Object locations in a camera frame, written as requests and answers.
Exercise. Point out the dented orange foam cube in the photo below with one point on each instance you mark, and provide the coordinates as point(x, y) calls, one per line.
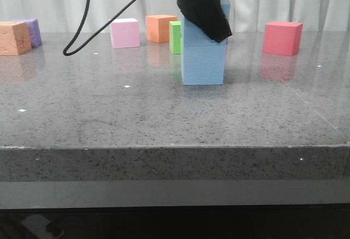
point(15, 38)

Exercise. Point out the white pleated curtain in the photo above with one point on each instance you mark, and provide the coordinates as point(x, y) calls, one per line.
point(63, 16)

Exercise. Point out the light blue dented foam cube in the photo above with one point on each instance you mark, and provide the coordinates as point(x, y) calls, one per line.
point(194, 36)

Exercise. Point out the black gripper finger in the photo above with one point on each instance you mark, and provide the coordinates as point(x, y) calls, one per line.
point(207, 15)

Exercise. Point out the smooth orange foam cube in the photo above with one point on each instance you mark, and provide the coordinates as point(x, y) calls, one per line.
point(157, 27)

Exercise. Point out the red foam cube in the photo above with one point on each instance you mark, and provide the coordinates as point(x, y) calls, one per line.
point(282, 38)

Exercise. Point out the green foam cube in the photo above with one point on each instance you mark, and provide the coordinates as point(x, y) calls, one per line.
point(175, 36)

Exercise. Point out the pink foam cube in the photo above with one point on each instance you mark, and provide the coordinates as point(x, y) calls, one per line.
point(125, 33)

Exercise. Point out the purple foam cube left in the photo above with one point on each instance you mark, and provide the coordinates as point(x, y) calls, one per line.
point(34, 31)

